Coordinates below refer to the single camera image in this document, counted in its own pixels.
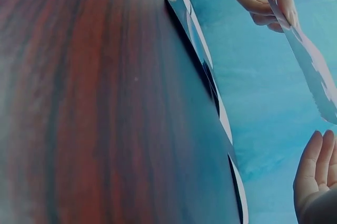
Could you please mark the person's left fingers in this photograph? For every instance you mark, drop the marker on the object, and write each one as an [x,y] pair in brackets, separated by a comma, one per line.
[266,21]

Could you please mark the person's left thumb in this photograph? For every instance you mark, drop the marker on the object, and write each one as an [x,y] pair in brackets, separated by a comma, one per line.
[285,0]

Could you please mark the person's right hand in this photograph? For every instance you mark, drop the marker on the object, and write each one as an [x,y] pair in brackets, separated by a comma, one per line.
[310,174]

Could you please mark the person's right fingers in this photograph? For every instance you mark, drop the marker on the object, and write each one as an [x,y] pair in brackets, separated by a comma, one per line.
[319,155]

